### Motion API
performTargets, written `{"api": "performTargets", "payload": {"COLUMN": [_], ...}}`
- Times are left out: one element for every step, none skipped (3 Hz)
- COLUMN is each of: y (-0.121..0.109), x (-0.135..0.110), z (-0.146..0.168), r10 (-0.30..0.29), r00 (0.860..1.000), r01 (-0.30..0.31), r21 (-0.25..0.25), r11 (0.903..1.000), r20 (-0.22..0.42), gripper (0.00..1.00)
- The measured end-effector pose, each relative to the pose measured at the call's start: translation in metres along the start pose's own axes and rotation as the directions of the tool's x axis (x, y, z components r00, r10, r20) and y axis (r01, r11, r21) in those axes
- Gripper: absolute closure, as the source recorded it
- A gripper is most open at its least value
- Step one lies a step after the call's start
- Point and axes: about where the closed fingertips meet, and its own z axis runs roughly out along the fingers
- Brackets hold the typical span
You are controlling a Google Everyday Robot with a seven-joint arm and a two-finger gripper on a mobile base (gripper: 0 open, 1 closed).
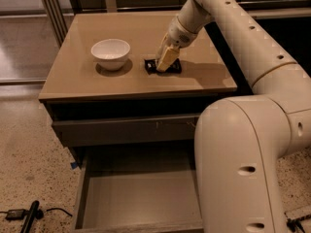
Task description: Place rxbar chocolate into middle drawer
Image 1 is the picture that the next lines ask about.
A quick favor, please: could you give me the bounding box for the open grey middle drawer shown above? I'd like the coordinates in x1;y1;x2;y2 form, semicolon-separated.
72;140;204;233

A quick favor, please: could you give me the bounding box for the closed grey top drawer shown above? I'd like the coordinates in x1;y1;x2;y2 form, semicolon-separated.
52;114;199;148

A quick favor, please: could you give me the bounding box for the white power strip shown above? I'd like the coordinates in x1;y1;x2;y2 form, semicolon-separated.
285;205;311;233

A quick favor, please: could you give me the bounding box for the black floor cable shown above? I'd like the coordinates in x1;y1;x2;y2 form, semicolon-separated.
45;207;74;218

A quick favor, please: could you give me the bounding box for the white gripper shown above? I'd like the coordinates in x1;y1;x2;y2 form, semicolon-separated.
155;17;197;72

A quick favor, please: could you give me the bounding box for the black power adapter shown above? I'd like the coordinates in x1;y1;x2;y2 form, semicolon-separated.
6;209;27;220

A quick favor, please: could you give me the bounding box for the black rxbar chocolate wrapper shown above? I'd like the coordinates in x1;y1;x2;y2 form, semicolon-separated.
145;59;182;75

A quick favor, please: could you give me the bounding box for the white ceramic bowl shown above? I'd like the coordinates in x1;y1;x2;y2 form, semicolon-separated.
90;39;130;71

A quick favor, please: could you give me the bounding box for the blue tape piece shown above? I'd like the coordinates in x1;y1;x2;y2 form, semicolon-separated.
70;161;79;170

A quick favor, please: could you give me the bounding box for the grey drawer cabinet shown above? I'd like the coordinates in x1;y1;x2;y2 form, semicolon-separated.
38;10;238;233

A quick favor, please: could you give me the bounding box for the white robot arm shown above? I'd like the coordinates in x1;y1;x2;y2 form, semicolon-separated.
155;0;311;233

